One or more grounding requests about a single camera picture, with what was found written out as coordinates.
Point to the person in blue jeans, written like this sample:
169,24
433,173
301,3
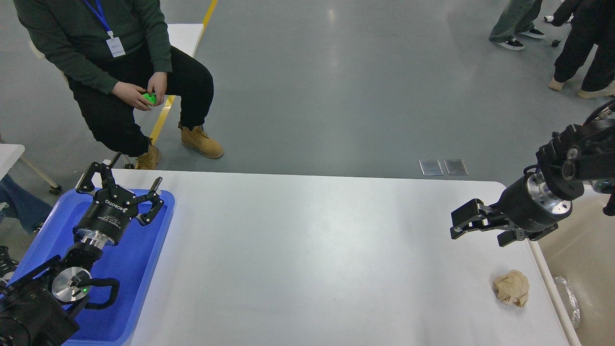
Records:
29,210

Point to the person in black trousers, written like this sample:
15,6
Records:
592,24

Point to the left metal floor plate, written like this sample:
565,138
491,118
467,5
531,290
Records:
431,167

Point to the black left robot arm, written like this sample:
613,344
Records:
85,278

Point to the right metal floor plate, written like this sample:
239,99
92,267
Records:
455,167

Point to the person in grey trousers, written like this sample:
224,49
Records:
517,18

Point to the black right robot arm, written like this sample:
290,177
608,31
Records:
580,154

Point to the brown paper ball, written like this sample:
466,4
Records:
512,288

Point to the colourful puzzle cube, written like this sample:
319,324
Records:
151,97

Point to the white board on floor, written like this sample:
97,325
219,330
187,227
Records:
185,37

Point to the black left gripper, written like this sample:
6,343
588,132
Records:
109,214

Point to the white side table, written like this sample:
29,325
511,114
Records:
14,160

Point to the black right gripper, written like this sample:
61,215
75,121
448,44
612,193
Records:
527,209

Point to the beige plastic bin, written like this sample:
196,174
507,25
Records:
582,250

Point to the metal floor plate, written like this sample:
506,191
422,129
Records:
455,167
431,167

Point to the person in green sweater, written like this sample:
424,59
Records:
120,50

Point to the blue plastic tray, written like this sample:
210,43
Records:
132,262

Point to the crumpled clear plastic wrap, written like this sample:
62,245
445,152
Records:
569,300

